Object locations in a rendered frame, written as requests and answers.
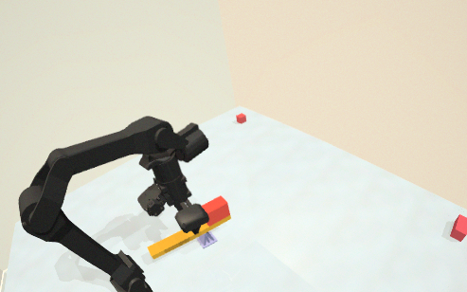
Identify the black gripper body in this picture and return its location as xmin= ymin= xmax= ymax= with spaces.
xmin=154 ymin=172 xmax=209 ymax=233

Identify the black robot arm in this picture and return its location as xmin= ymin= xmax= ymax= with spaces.
xmin=18 ymin=116 xmax=208 ymax=292

